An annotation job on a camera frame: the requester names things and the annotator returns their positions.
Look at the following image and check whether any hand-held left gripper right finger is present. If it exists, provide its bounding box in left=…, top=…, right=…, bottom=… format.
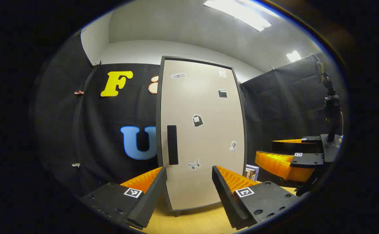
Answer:
left=212, top=165, right=302, bottom=230

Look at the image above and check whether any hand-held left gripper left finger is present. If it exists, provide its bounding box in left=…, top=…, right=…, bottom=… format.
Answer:
left=81, top=167, right=168, bottom=229

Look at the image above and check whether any beige cabinet door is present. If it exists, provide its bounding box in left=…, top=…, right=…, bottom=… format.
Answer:
left=156, top=56, right=247, bottom=213

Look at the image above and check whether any black door handle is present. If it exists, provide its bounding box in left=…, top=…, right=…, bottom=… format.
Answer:
left=167, top=125, right=179, bottom=165

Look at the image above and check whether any small ceiling light panel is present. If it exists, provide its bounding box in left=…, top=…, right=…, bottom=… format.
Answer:
left=286, top=50, right=302, bottom=63

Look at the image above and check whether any black backdrop cloth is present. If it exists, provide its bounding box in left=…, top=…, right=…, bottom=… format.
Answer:
left=35, top=31, right=342, bottom=195

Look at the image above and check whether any long ceiling light panel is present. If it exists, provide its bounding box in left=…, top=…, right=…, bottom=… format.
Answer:
left=203, top=0, right=272, bottom=32

